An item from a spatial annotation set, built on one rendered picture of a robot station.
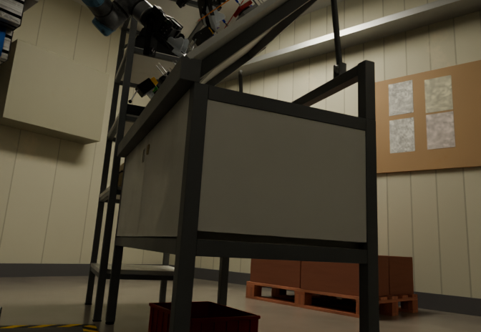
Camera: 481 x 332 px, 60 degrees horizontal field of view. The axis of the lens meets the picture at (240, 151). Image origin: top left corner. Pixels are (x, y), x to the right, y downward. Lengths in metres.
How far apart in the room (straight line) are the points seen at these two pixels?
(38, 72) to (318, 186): 3.53
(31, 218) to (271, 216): 3.60
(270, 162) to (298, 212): 0.16
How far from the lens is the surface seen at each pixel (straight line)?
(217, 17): 1.55
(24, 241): 4.51
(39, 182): 4.55
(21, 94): 4.27
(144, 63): 2.65
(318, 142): 1.23
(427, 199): 3.70
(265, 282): 3.31
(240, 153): 1.10
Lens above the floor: 0.39
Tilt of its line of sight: 13 degrees up
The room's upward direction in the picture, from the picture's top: 3 degrees clockwise
